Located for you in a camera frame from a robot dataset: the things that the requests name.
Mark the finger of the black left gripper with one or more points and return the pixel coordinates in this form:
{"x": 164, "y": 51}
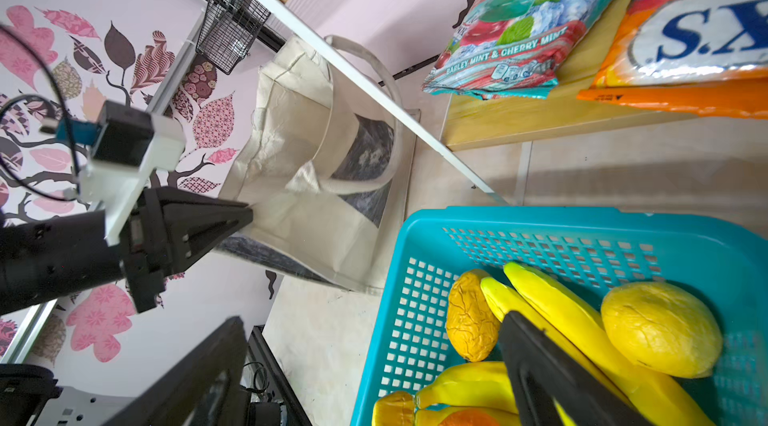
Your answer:
{"x": 185, "y": 241}
{"x": 184, "y": 209}

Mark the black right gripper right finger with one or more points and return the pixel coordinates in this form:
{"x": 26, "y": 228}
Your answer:
{"x": 545, "y": 379}

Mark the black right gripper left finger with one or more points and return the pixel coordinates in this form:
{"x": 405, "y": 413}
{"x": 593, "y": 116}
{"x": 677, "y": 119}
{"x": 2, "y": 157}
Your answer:
{"x": 203, "y": 388}

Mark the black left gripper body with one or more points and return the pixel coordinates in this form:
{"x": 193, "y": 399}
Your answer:
{"x": 145, "y": 247}

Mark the orange tangerine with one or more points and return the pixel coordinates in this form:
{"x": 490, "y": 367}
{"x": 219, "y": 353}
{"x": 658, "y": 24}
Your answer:
{"x": 469, "y": 417}

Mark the yellow banana bunch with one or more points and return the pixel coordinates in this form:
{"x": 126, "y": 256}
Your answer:
{"x": 578, "y": 329}
{"x": 483, "y": 385}

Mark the beige canvas tote bag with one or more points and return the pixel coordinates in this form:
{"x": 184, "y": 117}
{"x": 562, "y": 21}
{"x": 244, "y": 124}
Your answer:
{"x": 325, "y": 172}

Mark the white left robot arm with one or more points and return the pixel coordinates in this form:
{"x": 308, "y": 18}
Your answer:
{"x": 47, "y": 260}

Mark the green mint candy bag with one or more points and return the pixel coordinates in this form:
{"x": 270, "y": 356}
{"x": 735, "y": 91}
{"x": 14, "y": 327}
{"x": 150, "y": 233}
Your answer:
{"x": 512, "y": 47}

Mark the orange Fox's candy bag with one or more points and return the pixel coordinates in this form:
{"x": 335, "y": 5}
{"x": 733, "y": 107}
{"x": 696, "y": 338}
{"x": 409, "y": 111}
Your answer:
{"x": 705, "y": 57}

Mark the yellow-orange wrinkled fruit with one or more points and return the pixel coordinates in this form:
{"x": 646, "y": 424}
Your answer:
{"x": 471, "y": 326}

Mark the yellow lemon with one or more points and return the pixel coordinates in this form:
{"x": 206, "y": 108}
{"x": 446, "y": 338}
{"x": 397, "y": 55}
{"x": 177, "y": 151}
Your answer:
{"x": 664, "y": 328}

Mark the teal plastic basket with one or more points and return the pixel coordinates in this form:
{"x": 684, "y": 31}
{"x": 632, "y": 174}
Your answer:
{"x": 591, "y": 250}

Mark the white wooden shelf rack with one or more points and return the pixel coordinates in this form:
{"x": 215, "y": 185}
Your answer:
{"x": 476, "y": 124}

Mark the black wire basket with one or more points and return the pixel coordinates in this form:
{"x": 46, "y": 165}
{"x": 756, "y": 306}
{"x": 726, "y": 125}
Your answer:
{"x": 229, "y": 30}

